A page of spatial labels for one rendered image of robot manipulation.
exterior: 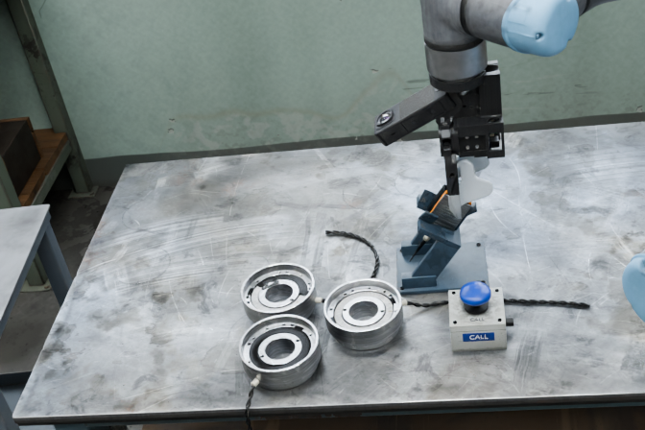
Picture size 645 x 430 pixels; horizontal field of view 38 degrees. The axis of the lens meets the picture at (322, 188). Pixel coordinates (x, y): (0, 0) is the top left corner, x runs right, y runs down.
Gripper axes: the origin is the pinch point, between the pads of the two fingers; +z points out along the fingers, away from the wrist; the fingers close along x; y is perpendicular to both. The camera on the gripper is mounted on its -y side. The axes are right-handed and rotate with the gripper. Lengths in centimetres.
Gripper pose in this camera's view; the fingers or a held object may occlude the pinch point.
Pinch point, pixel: (452, 201)
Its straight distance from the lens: 130.3
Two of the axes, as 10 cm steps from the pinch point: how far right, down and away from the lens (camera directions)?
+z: 1.5, 8.1, 5.6
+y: 9.9, -0.9, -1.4
